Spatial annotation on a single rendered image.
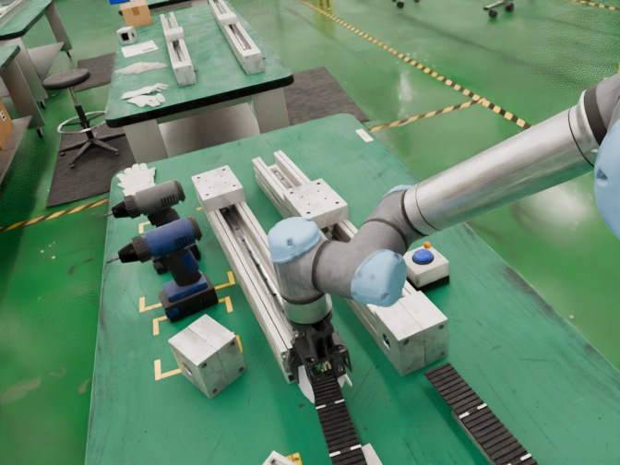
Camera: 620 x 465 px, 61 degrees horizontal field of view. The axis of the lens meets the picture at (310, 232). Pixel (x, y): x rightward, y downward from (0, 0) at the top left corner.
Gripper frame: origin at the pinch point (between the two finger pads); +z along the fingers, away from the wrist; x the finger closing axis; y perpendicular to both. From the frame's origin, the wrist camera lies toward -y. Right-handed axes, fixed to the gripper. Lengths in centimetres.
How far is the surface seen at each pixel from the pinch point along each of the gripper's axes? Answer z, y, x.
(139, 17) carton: -10, -399, 13
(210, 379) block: -2.7, -9.4, -18.3
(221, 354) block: -6.1, -10.8, -14.9
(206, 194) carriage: -11, -65, -5
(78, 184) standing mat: 74, -315, -69
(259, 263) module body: -4.3, -36.5, 0.0
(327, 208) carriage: -11.0, -38.5, 19.4
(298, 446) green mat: 1.9, 7.9, -8.3
